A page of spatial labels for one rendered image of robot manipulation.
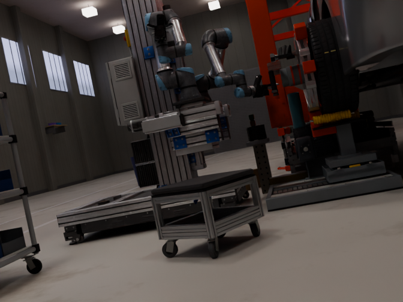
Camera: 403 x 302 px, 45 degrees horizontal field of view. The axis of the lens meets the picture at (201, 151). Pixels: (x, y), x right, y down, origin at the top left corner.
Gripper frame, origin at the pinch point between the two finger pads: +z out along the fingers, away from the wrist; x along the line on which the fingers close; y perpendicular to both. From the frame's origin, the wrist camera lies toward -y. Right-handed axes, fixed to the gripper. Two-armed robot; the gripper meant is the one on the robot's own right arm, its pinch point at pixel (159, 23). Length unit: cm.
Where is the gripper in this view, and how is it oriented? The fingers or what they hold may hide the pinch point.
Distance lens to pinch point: 290.3
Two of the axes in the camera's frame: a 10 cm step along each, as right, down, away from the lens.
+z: 0.8, 0.0, -10.0
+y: 0.7, 10.0, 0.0
